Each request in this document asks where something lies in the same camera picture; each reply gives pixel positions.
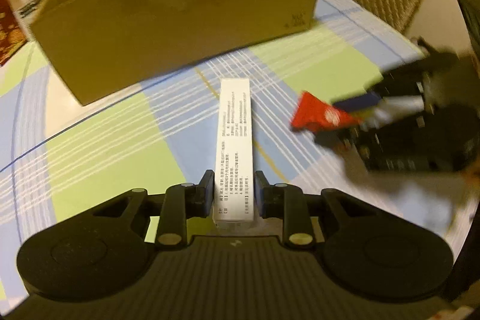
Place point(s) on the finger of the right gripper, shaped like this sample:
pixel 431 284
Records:
pixel 347 138
pixel 360 100

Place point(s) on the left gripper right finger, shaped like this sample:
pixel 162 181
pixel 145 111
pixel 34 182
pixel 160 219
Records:
pixel 286 202

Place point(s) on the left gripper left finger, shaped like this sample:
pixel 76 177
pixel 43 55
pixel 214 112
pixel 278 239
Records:
pixel 182 202

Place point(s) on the red snack packet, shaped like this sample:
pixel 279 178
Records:
pixel 314 115

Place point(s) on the white medicine box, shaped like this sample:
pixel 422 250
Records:
pixel 234 198

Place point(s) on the plaid tablecloth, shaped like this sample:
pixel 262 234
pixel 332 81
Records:
pixel 59 158

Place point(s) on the dark red gift box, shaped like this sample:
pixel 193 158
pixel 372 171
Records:
pixel 12 37

